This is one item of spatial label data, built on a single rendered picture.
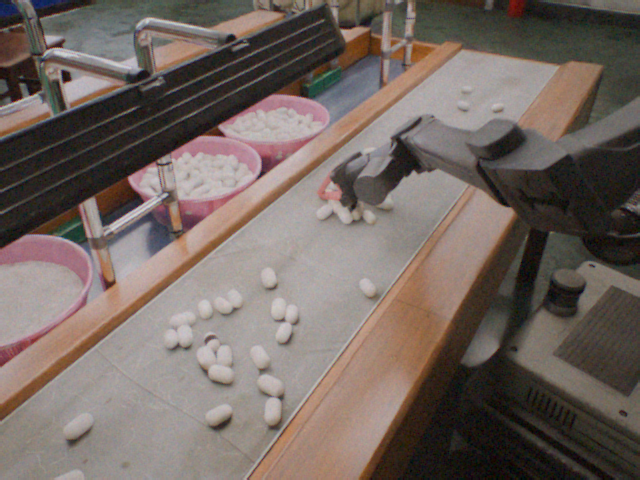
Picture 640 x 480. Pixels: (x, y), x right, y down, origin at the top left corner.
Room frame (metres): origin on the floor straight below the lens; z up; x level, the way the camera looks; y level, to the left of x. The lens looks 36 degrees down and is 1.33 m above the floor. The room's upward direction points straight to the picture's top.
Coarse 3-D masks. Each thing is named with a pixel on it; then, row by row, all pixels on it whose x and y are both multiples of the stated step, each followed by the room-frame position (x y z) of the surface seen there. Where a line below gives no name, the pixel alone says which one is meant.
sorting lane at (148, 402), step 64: (448, 64) 1.71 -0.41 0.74; (512, 64) 1.70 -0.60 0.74; (384, 128) 1.26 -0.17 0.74; (448, 192) 0.96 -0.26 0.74; (256, 256) 0.76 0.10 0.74; (320, 256) 0.76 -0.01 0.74; (384, 256) 0.76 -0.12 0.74; (128, 320) 0.60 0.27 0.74; (256, 320) 0.60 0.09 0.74; (320, 320) 0.60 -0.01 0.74; (64, 384) 0.49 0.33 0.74; (128, 384) 0.49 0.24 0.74; (192, 384) 0.49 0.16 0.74; (256, 384) 0.49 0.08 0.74; (0, 448) 0.40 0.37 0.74; (64, 448) 0.40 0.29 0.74; (128, 448) 0.39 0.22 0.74; (192, 448) 0.39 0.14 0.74; (256, 448) 0.39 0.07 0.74
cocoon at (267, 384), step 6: (258, 378) 0.48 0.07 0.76; (264, 378) 0.48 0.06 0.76; (270, 378) 0.48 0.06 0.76; (258, 384) 0.47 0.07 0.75; (264, 384) 0.47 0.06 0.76; (270, 384) 0.47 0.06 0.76; (276, 384) 0.47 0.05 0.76; (282, 384) 0.47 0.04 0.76; (264, 390) 0.47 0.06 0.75; (270, 390) 0.46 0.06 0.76; (276, 390) 0.46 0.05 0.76; (282, 390) 0.47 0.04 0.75; (276, 396) 0.46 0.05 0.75
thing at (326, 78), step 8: (304, 0) 1.62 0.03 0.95; (336, 0) 1.74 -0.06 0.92; (304, 8) 1.62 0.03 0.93; (336, 8) 1.74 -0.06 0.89; (336, 16) 1.74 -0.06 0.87; (336, 64) 1.74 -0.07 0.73; (328, 72) 1.71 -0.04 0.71; (336, 72) 1.74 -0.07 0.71; (312, 80) 1.64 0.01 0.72; (320, 80) 1.65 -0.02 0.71; (328, 80) 1.70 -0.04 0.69; (336, 80) 1.74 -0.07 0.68; (304, 88) 1.60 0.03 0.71; (312, 88) 1.62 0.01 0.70; (320, 88) 1.66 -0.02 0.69; (304, 96) 1.60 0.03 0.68; (312, 96) 1.61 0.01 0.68
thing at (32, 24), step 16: (0, 0) 0.94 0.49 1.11; (16, 0) 0.92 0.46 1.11; (32, 16) 0.92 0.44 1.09; (32, 32) 0.91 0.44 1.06; (32, 48) 0.91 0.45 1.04; (32, 96) 0.89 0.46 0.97; (0, 112) 0.84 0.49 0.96; (16, 112) 0.86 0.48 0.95; (64, 224) 0.89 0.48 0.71; (80, 224) 0.89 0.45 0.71; (80, 240) 0.88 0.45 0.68
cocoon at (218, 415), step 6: (216, 408) 0.44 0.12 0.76; (222, 408) 0.43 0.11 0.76; (228, 408) 0.44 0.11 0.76; (210, 414) 0.43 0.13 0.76; (216, 414) 0.43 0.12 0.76; (222, 414) 0.43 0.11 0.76; (228, 414) 0.43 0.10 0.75; (210, 420) 0.42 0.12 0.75; (216, 420) 0.42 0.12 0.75; (222, 420) 0.42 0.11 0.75
